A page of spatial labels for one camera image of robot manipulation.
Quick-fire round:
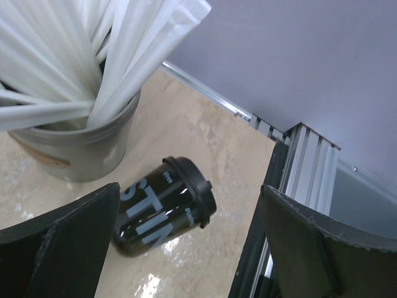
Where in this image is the grey straw holder cup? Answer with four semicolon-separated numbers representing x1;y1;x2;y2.
8;91;141;183

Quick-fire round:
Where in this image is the dark coffee cup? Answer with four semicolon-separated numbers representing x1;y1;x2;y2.
112;167;199;257

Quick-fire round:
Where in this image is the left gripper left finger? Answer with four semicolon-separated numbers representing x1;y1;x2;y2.
1;183;120;297

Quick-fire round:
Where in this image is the aluminium frame rail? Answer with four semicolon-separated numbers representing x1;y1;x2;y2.
162;61;340;297

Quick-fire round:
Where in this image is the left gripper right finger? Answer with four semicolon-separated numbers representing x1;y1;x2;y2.
261;185;396;297

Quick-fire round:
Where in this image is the black cup lid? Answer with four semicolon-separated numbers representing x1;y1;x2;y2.
163;156;217;228

